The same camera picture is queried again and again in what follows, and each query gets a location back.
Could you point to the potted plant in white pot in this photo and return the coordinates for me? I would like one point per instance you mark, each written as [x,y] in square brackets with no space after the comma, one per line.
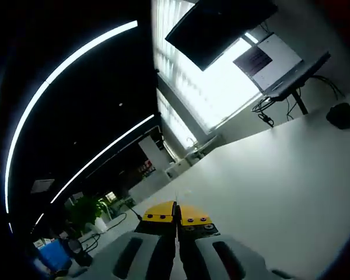
[84,210]

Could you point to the white ceiling light strip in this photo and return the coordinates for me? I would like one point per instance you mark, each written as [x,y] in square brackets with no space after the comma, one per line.
[129,27]
[150,118]

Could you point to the white table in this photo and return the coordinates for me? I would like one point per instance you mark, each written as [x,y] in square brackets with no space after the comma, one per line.
[265,175]

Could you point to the blue box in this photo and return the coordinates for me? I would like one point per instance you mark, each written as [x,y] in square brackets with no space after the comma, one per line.
[54,256]

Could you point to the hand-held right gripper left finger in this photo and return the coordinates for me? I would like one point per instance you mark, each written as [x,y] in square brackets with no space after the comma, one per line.
[157,242]

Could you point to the window with white blinds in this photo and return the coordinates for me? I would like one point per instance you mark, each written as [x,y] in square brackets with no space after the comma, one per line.
[172,116]
[198,87]

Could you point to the black round device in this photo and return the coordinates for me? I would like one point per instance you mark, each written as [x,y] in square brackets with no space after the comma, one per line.
[342,116]

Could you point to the black wall monitor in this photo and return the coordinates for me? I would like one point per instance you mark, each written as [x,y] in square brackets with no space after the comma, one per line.
[216,29]

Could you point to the black laptop stand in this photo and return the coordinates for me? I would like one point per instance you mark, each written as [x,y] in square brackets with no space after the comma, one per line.
[299,102]

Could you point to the open laptop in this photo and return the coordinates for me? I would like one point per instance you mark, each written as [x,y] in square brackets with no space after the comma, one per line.
[280,64]

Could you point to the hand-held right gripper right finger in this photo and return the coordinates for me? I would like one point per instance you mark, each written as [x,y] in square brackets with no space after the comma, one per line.
[204,251]

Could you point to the square ceiling vent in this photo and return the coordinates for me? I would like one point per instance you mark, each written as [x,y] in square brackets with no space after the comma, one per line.
[43,186]

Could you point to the metal faucet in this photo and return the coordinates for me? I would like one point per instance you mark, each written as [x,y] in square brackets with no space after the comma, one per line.
[188,142]

